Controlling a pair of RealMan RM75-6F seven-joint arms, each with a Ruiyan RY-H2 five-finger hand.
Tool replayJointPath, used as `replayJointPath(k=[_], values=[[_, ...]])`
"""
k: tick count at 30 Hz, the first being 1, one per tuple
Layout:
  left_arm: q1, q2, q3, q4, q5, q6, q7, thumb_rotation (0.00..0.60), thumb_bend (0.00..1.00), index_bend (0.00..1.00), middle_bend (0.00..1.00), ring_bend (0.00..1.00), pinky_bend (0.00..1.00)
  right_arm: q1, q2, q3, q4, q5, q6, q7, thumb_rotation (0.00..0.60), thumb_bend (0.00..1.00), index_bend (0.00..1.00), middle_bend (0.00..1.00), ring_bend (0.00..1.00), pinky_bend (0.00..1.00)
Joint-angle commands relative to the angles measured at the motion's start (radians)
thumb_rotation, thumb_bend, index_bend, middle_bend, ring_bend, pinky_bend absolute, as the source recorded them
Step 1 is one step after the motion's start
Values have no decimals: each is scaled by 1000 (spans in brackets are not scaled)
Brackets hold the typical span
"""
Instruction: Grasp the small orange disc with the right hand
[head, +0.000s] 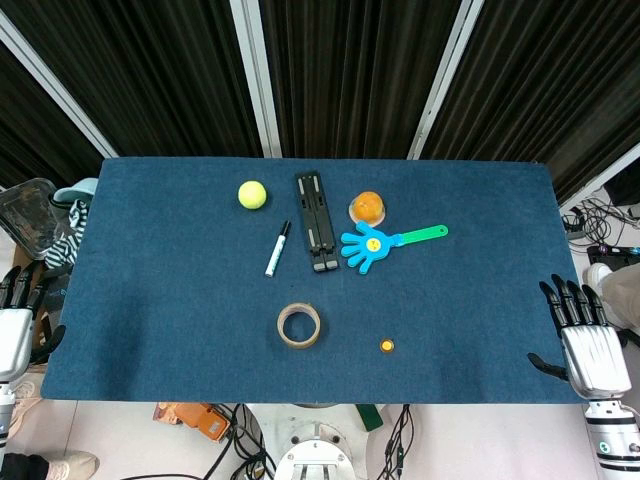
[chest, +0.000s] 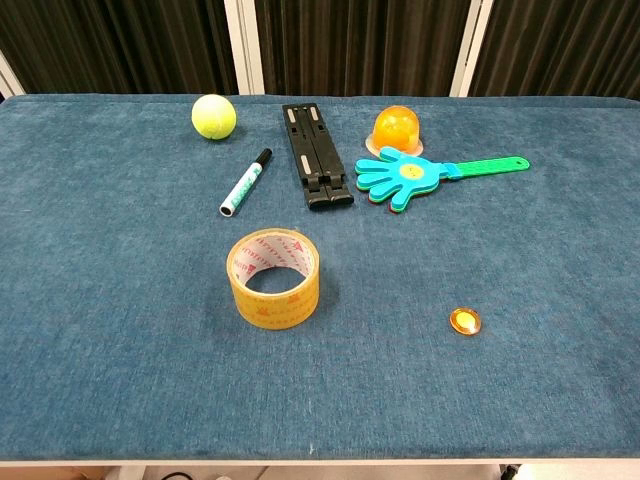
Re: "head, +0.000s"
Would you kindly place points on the teal cap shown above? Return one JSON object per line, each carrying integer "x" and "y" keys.
{"x": 75, "y": 190}

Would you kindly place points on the orange power tool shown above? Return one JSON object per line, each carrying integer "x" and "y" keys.
{"x": 197, "y": 420}

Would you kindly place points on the brown tape roll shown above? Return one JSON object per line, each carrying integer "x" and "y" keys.
{"x": 299, "y": 325}

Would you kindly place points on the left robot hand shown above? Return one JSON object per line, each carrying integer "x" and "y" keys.
{"x": 12, "y": 335}

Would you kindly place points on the orange ball in cup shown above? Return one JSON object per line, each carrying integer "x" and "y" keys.
{"x": 369, "y": 206}

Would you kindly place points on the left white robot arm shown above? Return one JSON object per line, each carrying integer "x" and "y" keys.
{"x": 5, "y": 415}

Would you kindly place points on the small orange cap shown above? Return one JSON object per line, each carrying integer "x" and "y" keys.
{"x": 386, "y": 345}

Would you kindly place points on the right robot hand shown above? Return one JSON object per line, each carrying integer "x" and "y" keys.
{"x": 592, "y": 350}

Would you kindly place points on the yellow tennis ball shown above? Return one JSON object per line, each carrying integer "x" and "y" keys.
{"x": 252, "y": 194}

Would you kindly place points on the blue felt table mat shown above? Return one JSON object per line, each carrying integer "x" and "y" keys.
{"x": 200, "y": 300}

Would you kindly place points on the black folding stand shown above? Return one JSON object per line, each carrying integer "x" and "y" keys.
{"x": 315, "y": 220}

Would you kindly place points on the white marker with black cap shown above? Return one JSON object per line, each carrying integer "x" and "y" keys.
{"x": 277, "y": 249}

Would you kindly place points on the green block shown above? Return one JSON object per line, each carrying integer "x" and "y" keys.
{"x": 369, "y": 417}

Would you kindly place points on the clear plastic container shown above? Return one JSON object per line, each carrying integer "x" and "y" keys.
{"x": 27, "y": 220}

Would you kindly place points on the beige sneaker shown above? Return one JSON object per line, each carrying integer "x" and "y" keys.
{"x": 70, "y": 465}

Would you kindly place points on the blue hand clapper toy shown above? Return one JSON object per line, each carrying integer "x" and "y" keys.
{"x": 372, "y": 245}

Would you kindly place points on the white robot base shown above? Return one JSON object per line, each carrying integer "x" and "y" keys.
{"x": 315, "y": 450}

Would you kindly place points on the white shoe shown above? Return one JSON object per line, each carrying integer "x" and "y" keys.
{"x": 597, "y": 277}

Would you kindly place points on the beige trouser leg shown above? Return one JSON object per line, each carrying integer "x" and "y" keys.
{"x": 622, "y": 295}

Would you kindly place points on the striped cloth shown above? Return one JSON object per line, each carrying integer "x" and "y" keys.
{"x": 67, "y": 235}

